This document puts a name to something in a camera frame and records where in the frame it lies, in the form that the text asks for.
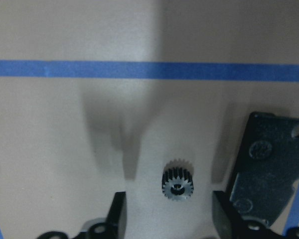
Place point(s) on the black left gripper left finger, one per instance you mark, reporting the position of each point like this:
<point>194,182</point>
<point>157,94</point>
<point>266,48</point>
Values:
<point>116,220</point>

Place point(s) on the small black bearing gear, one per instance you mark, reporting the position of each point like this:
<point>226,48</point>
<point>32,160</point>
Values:
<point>177,180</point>

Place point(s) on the black brake pad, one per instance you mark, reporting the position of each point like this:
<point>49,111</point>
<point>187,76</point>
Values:
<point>267,165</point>

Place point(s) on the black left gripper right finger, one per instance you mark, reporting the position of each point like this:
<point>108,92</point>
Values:
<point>225,218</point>

